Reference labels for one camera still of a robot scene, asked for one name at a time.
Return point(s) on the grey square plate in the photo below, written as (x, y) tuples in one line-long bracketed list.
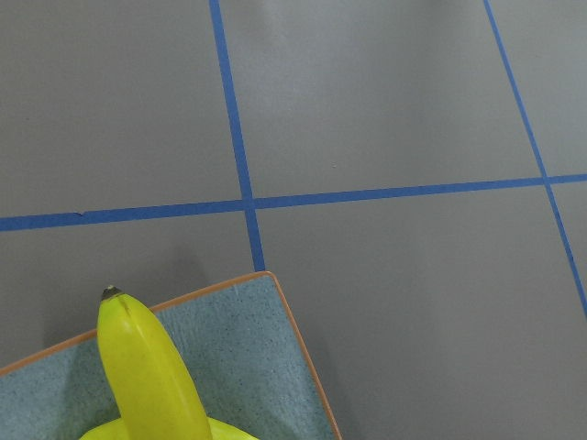
[(238, 339)]

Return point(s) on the yellow banana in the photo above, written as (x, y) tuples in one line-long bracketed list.
[(143, 367), (209, 428)]

